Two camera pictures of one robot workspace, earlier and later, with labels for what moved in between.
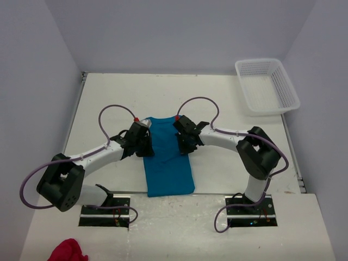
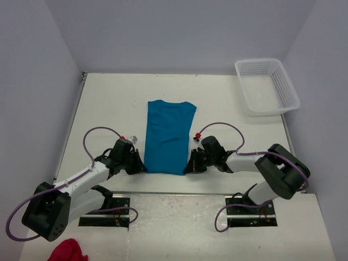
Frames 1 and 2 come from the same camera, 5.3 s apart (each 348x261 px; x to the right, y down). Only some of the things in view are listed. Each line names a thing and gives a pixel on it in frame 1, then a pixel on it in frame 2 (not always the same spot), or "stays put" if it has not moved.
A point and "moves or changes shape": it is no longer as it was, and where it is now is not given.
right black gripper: [185, 150] to [193, 166]
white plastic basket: [267, 87] stays put
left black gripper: [149, 151] to [138, 167]
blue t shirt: [168, 172] moves or changes shape
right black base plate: [261, 215] stays put
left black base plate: [107, 217] stays put
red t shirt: [68, 249] stays put
